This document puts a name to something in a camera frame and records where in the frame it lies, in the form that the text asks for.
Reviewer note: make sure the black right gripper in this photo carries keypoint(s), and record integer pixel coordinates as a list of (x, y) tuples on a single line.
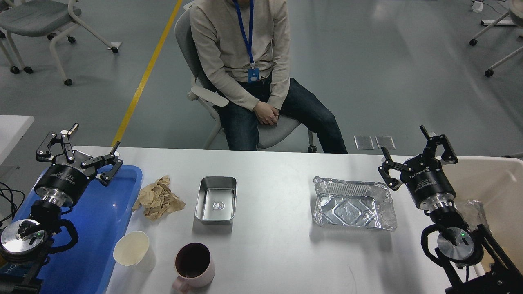
[(429, 179)]

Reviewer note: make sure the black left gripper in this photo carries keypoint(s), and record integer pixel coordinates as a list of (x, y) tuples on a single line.
[(64, 176)]

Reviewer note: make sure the stainless steel rectangular container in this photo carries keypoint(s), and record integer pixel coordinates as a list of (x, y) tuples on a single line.
[(216, 200)]

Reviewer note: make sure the pink ribbed mug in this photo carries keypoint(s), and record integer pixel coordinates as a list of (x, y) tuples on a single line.
[(194, 266)]

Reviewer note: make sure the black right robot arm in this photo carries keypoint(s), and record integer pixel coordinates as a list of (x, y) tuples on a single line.
[(450, 242)]

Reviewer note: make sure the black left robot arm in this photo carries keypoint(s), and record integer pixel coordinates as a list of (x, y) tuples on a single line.
[(28, 243)]

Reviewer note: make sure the right metal floor plate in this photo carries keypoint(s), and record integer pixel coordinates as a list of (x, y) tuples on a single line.
[(385, 141)]

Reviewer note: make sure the metal floor plate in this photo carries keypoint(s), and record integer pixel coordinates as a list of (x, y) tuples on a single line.
[(364, 142), (385, 141)]

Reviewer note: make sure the left metal floor plate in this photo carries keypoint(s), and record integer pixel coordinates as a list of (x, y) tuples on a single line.
[(364, 142)]

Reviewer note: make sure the clear plastic bag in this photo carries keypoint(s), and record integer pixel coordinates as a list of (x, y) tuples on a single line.
[(473, 213)]

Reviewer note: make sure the blue plastic tray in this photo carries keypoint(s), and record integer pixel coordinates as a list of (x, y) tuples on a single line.
[(101, 218)]

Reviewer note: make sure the white side table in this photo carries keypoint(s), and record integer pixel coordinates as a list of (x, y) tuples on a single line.
[(12, 129)]

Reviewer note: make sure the beige plastic bin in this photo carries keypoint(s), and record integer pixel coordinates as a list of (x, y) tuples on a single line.
[(498, 184)]

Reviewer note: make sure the aluminium foil tray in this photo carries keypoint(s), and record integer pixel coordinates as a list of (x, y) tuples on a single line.
[(366, 205)]

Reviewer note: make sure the crumpled brown paper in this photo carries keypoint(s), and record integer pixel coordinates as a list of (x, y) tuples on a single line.
[(158, 200)]

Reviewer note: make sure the white paper cup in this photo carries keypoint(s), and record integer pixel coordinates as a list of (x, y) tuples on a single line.
[(134, 250)]

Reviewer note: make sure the grey chair top left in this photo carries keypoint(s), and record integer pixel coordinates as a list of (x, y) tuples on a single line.
[(39, 18)]

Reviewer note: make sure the grey office chair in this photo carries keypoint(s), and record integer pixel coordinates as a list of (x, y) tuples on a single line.
[(204, 92)]

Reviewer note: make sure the chair legs top right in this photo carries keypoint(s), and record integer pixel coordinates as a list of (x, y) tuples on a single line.
[(515, 12)]

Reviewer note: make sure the seated person beige sweater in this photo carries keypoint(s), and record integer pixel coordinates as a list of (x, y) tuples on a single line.
[(224, 59)]

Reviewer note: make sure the blue lanyard badge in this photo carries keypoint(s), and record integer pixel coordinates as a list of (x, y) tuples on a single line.
[(253, 71)]

